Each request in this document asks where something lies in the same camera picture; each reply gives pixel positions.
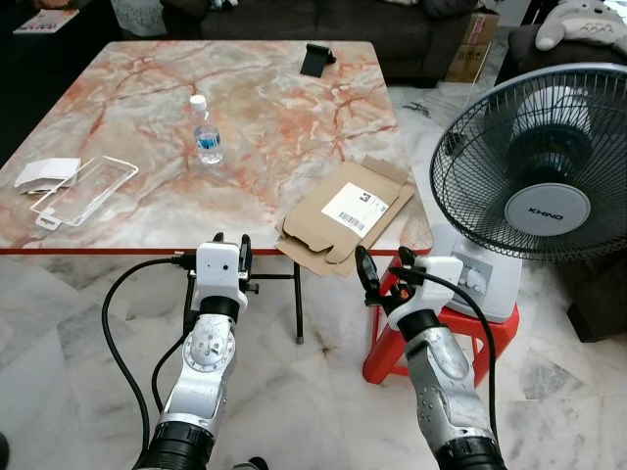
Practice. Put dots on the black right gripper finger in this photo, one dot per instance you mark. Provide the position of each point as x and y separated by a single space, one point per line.
367 271
406 258

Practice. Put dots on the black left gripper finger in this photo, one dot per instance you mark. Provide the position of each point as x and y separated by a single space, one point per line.
218 239
246 255

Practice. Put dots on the brown cardboard box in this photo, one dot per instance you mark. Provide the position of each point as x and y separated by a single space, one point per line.
323 230

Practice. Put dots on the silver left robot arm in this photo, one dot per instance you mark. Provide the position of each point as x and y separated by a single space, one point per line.
204 357

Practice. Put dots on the small clear water bottle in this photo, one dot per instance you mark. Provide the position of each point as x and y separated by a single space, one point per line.
207 137

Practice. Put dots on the red plastic stool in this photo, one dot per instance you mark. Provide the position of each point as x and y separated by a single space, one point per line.
490 338

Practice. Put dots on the grey table fan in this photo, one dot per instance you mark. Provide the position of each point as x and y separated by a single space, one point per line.
534 211

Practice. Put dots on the black robot foot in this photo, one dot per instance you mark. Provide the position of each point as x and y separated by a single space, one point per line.
251 464

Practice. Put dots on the white folded paper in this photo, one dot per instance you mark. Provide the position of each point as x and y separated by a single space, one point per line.
44 173

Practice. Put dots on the dark low furniture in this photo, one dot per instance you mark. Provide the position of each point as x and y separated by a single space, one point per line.
598 304

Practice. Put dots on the black phone stand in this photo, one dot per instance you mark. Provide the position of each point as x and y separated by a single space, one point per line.
315 59

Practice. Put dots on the dark fabric sofa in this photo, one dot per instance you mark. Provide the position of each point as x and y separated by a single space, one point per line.
294 29

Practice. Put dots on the upright brown carton box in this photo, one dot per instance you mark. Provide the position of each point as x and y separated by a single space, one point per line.
473 44

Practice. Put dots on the dark armchair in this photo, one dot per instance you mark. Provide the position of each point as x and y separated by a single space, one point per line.
534 61

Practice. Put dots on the red and white magazine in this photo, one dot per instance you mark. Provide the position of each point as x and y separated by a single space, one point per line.
44 20

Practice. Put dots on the grey plush toy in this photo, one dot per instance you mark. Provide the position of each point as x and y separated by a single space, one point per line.
583 24

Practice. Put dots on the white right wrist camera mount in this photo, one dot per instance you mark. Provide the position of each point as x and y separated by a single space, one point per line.
431 284

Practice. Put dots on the black metal table leg frame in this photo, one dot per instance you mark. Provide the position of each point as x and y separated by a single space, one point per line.
298 308

